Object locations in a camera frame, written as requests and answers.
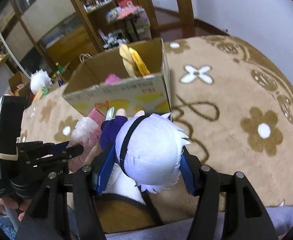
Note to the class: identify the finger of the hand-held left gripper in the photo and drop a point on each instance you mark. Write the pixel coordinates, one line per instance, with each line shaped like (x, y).
(57, 147)
(74, 151)

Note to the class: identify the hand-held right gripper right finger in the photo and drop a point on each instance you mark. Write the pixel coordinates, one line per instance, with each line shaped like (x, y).
(188, 177)

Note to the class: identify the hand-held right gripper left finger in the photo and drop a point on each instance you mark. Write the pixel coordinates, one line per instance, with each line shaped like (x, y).
(104, 171)

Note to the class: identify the white-haired purple plush doll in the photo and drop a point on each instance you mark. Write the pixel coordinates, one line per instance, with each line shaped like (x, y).
(149, 152)

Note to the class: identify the cardboard box yellow print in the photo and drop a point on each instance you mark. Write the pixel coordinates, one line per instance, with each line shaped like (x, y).
(126, 97)

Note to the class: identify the pink bear plush toy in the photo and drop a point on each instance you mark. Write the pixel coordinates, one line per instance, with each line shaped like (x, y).
(112, 79)

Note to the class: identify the yellow plush toy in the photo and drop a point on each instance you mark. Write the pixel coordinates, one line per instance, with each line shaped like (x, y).
(129, 62)

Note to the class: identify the person's left hand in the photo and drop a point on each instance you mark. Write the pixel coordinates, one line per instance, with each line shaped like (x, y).
(24, 208)

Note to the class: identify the tall open cardboard box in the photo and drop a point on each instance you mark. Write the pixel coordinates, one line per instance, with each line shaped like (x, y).
(19, 78)

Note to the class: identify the white round plush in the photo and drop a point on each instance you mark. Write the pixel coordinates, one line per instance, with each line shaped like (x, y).
(40, 80)

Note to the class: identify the green bottle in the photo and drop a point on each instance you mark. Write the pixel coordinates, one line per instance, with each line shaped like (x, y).
(58, 68)

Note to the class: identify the brown floral blanket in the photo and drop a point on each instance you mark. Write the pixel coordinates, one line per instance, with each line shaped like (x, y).
(236, 92)

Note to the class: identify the wooden wardrobe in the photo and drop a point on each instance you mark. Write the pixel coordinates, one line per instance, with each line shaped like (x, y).
(49, 25)

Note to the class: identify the black and white cloth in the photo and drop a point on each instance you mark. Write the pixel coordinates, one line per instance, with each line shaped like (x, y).
(115, 38)

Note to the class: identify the wooden corner shelf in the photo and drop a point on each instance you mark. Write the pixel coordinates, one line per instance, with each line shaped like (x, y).
(91, 22)

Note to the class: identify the clear storage bin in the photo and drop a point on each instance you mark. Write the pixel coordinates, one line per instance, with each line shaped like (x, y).
(141, 27)

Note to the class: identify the pink cloth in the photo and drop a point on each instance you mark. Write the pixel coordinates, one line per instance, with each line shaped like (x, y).
(129, 12)

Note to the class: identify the red box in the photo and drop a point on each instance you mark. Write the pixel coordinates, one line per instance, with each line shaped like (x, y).
(124, 0)

